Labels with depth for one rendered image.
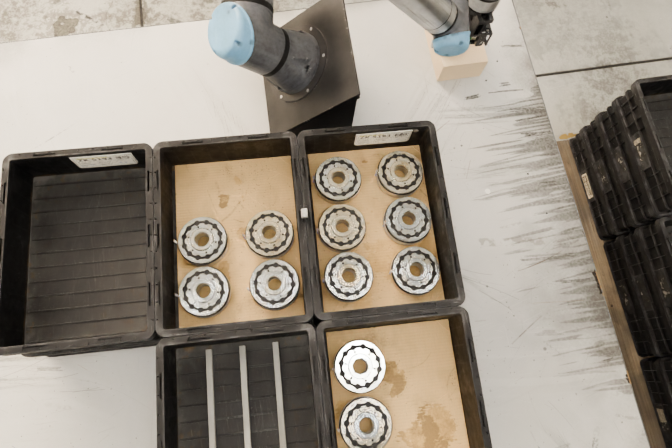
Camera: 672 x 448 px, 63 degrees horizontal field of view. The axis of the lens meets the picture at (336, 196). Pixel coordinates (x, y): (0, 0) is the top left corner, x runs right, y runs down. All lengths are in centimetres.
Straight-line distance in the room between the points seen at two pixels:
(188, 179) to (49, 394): 56
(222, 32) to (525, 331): 96
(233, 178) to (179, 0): 142
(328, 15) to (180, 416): 92
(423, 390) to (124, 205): 75
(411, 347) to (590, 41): 183
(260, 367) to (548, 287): 71
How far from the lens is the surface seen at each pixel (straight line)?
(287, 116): 135
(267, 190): 124
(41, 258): 133
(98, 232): 130
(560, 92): 252
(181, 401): 121
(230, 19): 122
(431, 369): 121
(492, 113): 154
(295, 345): 118
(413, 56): 157
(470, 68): 153
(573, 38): 268
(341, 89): 125
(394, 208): 121
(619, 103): 197
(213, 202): 125
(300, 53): 129
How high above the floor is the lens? 201
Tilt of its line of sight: 72 degrees down
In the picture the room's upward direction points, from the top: 10 degrees clockwise
